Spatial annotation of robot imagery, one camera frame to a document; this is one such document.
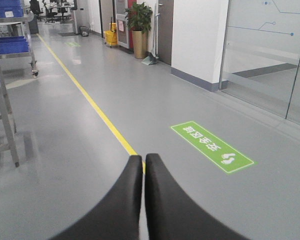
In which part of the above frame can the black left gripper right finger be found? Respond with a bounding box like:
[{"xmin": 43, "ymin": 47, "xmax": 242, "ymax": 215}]
[{"xmin": 144, "ymin": 153, "xmax": 245, "ymax": 240}]

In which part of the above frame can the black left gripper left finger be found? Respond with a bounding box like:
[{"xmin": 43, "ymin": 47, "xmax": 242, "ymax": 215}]
[{"xmin": 52, "ymin": 155, "xmax": 143, "ymax": 240}]

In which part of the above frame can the green floor sign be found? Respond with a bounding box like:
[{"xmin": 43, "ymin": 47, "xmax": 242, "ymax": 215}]
[{"xmin": 170, "ymin": 121, "xmax": 256, "ymax": 175}]

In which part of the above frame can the broom and dustpan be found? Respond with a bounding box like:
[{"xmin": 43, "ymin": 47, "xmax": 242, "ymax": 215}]
[{"xmin": 142, "ymin": 13, "xmax": 160, "ymax": 66}]

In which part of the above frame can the yellow mop bucket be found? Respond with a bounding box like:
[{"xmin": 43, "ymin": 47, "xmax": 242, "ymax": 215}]
[{"xmin": 103, "ymin": 22, "xmax": 118, "ymax": 47}]

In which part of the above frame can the small waste basket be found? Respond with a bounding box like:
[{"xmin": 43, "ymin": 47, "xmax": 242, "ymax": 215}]
[{"xmin": 79, "ymin": 25, "xmax": 89, "ymax": 37}]

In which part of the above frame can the hallway potted plant gold vase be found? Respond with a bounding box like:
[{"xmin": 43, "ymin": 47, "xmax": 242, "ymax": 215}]
[{"xmin": 125, "ymin": 2, "xmax": 153, "ymax": 59}]

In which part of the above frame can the steel cart with blue bins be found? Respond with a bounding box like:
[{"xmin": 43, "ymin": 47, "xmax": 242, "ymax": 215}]
[{"xmin": 0, "ymin": 0, "xmax": 39, "ymax": 78}]

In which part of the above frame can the black office chair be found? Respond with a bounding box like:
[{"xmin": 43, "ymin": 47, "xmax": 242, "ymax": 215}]
[{"xmin": 29, "ymin": 0, "xmax": 44, "ymax": 22}]

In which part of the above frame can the steel table leg frame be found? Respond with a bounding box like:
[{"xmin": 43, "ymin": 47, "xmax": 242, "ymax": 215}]
[{"xmin": 0, "ymin": 67, "xmax": 20, "ymax": 168}]

